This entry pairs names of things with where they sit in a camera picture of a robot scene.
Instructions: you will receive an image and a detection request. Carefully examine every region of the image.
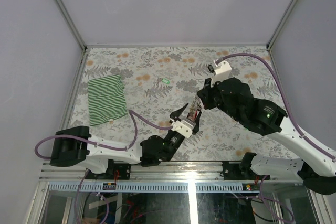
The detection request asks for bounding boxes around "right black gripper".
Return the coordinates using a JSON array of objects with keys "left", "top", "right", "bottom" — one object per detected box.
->
[{"left": 196, "top": 75, "right": 242, "bottom": 121}]

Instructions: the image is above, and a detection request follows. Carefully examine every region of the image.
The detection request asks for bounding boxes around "grey red key ring holder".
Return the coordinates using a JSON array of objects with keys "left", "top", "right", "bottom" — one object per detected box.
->
[{"left": 187, "top": 96, "right": 203, "bottom": 122}]

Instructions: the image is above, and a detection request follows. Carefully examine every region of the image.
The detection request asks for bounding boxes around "green key tag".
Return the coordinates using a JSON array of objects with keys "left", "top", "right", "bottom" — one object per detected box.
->
[{"left": 158, "top": 78, "right": 170, "bottom": 84}]

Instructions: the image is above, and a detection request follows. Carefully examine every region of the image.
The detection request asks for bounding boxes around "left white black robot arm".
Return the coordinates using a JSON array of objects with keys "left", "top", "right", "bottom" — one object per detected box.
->
[{"left": 49, "top": 105, "right": 202, "bottom": 179}]

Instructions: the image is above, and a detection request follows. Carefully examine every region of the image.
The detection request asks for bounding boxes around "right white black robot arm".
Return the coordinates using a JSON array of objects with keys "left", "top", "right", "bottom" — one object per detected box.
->
[{"left": 197, "top": 78, "right": 335, "bottom": 195}]

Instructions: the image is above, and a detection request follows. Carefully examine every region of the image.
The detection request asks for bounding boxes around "green striped cloth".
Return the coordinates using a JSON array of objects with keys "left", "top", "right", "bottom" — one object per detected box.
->
[{"left": 88, "top": 75, "right": 128, "bottom": 126}]

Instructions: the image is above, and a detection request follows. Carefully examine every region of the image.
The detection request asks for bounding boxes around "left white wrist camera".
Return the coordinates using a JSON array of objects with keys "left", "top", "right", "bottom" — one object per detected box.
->
[{"left": 171, "top": 119, "right": 195, "bottom": 138}]

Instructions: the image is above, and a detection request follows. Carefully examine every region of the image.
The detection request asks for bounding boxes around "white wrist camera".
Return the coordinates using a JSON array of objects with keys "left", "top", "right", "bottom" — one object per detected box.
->
[
  {"left": 171, "top": 119, "right": 195, "bottom": 138},
  {"left": 208, "top": 60, "right": 232, "bottom": 86}
]

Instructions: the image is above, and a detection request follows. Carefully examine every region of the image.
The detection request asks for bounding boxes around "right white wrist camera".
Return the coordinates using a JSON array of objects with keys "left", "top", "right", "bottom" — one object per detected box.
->
[{"left": 208, "top": 60, "right": 232, "bottom": 86}]

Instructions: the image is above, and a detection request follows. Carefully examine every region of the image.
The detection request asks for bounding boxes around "aluminium front rail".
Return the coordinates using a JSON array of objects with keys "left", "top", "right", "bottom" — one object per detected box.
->
[{"left": 39, "top": 159, "right": 321, "bottom": 193}]

